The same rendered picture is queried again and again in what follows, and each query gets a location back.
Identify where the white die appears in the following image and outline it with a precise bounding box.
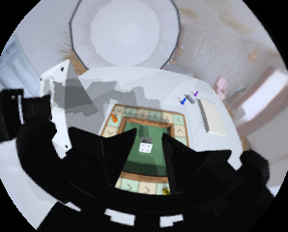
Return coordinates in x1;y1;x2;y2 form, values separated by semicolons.
139;136;152;154

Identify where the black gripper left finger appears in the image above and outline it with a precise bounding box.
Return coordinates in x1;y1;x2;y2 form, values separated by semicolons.
68;127;137;187

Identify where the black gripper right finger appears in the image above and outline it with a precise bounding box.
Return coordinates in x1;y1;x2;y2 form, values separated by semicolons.
162;132;232;194

